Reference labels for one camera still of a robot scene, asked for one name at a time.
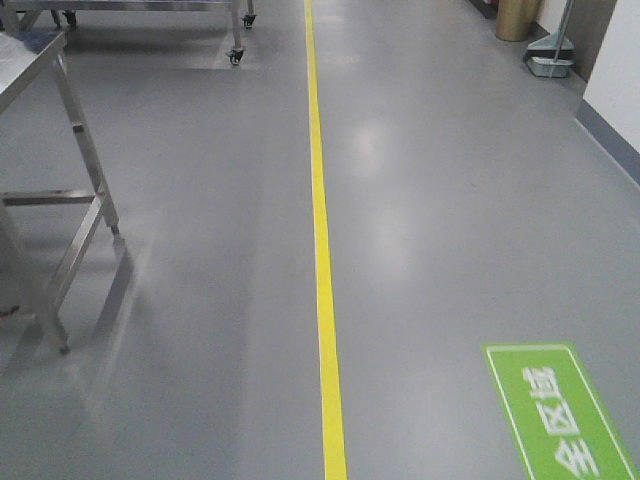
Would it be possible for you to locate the green dustpan with broom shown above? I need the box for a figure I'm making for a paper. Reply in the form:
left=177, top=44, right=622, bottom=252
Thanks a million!
left=522, top=0, right=574, bottom=78

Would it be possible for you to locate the gold trash bin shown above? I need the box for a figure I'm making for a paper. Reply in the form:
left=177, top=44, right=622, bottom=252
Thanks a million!
left=495, top=0, right=541, bottom=42

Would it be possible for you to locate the steel table near left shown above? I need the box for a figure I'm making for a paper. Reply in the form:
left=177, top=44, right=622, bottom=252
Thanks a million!
left=0, top=29, right=122, bottom=356

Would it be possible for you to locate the steel cart with casters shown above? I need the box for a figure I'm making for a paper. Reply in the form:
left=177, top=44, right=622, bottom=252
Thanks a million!
left=1, top=1, right=258, bottom=66

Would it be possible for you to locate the green floor sign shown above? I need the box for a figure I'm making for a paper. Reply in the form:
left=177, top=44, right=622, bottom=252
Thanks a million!
left=484, top=343, right=639, bottom=479

